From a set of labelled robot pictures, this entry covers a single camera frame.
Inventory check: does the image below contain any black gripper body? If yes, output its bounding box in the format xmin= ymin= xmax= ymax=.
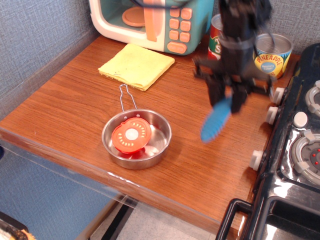
xmin=193 ymin=37 xmax=276 ymax=96

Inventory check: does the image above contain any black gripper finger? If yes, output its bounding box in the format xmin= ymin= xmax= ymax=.
xmin=231 ymin=84 xmax=250 ymax=114
xmin=205 ymin=76 xmax=226 ymax=107

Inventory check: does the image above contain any blue handled metal fork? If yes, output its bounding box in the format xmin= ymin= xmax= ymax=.
xmin=200 ymin=96 xmax=232 ymax=143

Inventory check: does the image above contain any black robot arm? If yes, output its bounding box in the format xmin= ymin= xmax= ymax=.
xmin=193 ymin=0 xmax=276 ymax=114

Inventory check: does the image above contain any yellow folded towel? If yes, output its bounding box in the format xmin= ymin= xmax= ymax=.
xmin=98 ymin=43 xmax=175 ymax=92

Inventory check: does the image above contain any pineapple slices can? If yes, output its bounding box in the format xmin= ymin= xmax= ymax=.
xmin=253 ymin=33 xmax=293 ymax=79

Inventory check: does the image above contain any white stove knob middle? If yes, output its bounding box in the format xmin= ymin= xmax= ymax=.
xmin=265 ymin=106 xmax=279 ymax=125

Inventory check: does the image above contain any white stove knob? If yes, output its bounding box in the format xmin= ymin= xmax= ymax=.
xmin=249 ymin=150 xmax=264 ymax=171
xmin=272 ymin=87 xmax=286 ymax=105
xmin=265 ymin=106 xmax=279 ymax=125

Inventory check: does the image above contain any white stove knob upper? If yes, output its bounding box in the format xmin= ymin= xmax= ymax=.
xmin=272 ymin=87 xmax=286 ymax=105

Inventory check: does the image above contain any tomato sauce can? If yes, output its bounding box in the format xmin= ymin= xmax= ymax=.
xmin=207 ymin=14 xmax=223 ymax=60

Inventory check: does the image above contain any toy microwave teal and cream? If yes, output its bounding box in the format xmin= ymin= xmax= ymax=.
xmin=89 ymin=0 xmax=215 ymax=56

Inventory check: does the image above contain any white stove knob lower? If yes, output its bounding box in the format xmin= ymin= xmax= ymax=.
xmin=249 ymin=150 xmax=264 ymax=171

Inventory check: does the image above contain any small steel pan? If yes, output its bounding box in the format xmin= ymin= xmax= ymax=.
xmin=101 ymin=84 xmax=172 ymax=170

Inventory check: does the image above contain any red toy tomato slice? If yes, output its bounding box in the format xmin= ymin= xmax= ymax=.
xmin=111 ymin=117 xmax=152 ymax=154

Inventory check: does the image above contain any orange microwave plate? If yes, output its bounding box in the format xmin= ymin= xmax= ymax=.
xmin=122 ymin=6 xmax=145 ymax=27

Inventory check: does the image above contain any black toy stove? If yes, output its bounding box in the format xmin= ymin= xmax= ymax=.
xmin=216 ymin=43 xmax=320 ymax=240

